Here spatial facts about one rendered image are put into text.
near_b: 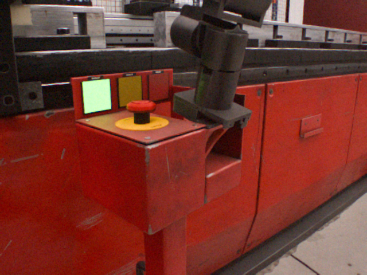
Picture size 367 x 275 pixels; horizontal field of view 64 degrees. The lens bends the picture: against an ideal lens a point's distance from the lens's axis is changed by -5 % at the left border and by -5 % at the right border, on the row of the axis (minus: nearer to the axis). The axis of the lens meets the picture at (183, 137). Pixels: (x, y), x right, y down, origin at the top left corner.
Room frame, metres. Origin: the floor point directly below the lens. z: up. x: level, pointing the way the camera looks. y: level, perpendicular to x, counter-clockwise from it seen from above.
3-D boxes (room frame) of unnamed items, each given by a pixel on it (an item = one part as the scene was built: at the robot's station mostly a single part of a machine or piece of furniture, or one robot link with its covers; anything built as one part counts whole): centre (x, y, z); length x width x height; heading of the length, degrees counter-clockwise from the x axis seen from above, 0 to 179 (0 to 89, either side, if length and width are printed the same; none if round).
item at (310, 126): (1.14, -0.50, 0.59); 0.15 x 0.02 x 0.07; 129
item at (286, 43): (1.21, -0.42, 0.89); 0.30 x 0.05 x 0.03; 129
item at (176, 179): (0.45, 0.03, 0.75); 0.20 x 0.16 x 0.18; 137
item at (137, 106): (0.41, 0.06, 0.79); 0.04 x 0.04 x 0.04
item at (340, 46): (1.46, -0.73, 0.89); 0.30 x 0.05 x 0.03; 129
